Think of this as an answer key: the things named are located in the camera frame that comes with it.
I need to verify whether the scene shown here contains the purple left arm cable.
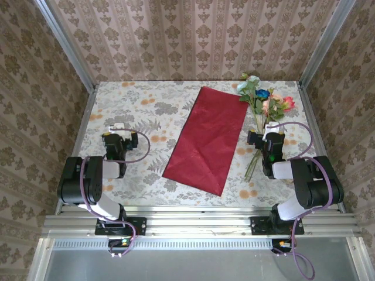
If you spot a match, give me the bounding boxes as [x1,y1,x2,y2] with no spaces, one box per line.
[79,128,152,258]

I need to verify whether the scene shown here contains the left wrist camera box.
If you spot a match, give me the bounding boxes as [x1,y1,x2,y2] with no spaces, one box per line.
[107,122,133,140]

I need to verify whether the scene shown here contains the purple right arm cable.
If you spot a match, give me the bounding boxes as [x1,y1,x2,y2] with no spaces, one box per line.
[272,122,336,279]

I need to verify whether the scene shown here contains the grey slotted cable duct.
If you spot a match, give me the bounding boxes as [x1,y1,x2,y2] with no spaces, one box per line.
[52,238,351,250]

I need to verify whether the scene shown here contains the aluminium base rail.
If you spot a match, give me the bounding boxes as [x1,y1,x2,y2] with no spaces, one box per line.
[40,205,364,238]

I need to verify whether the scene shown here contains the red fake rose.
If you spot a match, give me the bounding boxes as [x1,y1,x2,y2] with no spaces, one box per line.
[244,95,296,182]

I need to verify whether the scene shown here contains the dark red wrapping paper sheet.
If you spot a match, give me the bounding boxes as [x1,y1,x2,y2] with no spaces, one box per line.
[162,86,250,197]

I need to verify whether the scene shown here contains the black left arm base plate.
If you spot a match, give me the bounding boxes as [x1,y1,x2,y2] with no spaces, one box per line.
[95,217,147,236]

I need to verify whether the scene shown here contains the blue fake flower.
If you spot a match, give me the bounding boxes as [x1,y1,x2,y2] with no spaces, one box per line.
[254,88,272,129]

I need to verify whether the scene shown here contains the floral patterned table mat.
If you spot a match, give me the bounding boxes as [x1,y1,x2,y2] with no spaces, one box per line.
[64,80,332,207]

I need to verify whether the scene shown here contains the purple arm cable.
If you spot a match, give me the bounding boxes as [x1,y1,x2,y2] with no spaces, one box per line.
[272,122,336,279]
[79,128,152,258]

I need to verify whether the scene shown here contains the aluminium table side rail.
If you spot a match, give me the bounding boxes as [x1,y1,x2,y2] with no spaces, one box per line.
[296,81,347,214]
[54,84,99,216]

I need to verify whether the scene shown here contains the peach fake rose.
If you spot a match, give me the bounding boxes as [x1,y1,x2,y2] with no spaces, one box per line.
[247,92,285,176]

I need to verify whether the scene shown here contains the aluminium frame post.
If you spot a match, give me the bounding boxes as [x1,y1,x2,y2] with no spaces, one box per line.
[298,0,357,87]
[32,0,99,92]

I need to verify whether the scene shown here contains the grey metal panel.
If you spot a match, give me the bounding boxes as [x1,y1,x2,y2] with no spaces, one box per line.
[28,237,375,281]

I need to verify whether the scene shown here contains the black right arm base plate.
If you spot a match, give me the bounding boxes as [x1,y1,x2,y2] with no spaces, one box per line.
[250,215,305,236]

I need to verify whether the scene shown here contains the small black electronics board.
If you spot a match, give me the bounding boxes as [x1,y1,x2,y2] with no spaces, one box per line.
[271,238,296,254]
[107,237,133,249]

